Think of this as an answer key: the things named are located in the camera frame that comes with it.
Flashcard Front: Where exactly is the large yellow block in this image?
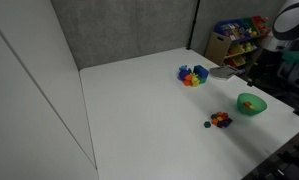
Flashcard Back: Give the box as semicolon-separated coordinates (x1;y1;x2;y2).
190;75;201;88

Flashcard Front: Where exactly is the green storage bin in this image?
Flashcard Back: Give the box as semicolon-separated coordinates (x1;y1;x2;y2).
241;18;259;38

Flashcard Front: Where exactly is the blue storage bin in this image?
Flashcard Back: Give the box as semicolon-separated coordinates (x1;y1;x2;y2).
214;19;247;42

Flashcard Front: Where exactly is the black vertical pole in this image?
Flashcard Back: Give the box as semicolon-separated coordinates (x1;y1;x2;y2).
186;0;201;51

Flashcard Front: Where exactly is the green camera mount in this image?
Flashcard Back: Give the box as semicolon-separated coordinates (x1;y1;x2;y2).
281;49;299;65

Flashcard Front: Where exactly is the large blue cube block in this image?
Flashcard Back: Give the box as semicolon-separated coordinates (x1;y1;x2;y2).
192;64;210;80

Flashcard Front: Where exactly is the grey metal mounting plate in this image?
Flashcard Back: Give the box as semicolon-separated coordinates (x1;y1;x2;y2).
209;64;239;82

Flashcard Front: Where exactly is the wooden toy storage shelf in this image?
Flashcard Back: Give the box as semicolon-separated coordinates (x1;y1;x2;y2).
204;15;275;73

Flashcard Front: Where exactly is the green plastic bowl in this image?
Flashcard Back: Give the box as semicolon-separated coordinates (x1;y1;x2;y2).
236;92;268;117

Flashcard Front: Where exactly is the yellow storage bin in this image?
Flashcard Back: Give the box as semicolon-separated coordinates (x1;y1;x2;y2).
227;41;259;57
226;55;247;68

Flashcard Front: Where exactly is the large purple block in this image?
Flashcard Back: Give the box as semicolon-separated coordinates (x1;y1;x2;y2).
178;69;191;81

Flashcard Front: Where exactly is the red storage bin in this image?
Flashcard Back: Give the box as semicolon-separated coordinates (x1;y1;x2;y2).
251;15;271;35

